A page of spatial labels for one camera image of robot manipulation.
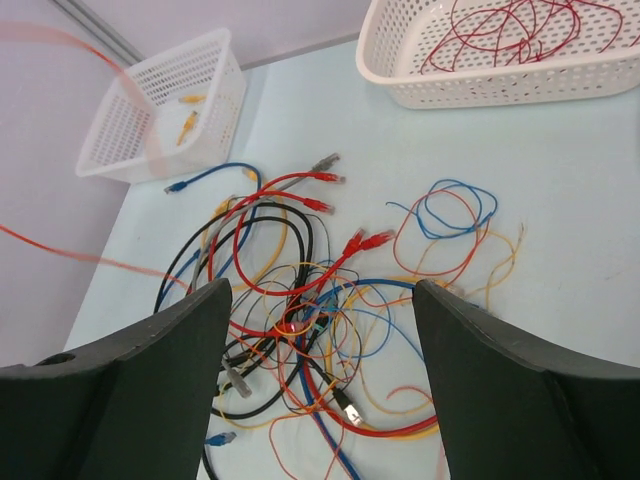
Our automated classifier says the red ethernet cable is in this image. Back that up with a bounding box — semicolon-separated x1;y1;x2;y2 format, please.
232;191;397;299
207;171;347;337

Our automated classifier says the middle white plastic basket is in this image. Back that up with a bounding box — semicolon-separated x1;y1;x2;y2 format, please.
356;1;639;110

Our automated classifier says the thin yellow wire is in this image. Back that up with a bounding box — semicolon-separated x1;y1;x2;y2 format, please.
249;259;431;416

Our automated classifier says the thin blue wire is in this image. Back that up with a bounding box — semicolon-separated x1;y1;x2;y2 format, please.
385;178;499;240

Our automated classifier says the long blue ethernet cable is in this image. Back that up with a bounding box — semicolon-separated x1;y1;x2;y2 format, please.
163;162;261;451

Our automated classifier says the thin orange wire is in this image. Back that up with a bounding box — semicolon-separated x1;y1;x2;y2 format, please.
229;187;526;480

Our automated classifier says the thin dark red wire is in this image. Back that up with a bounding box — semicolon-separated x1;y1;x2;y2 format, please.
419;0;626;76

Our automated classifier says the yellow ethernet cable in basket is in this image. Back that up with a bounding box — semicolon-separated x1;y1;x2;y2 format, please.
174;94;207;147

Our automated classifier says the grey ethernet cable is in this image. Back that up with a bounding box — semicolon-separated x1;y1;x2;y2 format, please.
189;152;342;399

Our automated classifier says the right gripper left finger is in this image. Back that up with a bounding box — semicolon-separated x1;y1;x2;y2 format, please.
1;279;232;479

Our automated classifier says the left white plastic basket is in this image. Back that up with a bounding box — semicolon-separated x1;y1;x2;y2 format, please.
75;28;246;184

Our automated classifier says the white plastic basket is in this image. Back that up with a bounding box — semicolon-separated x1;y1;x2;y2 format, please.
75;28;246;184
356;1;639;110

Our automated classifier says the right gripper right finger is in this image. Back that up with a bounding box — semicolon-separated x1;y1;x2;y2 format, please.
412;280;639;479

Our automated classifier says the yellow ethernet cable on table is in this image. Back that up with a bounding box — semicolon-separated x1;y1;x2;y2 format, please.
199;167;291;293

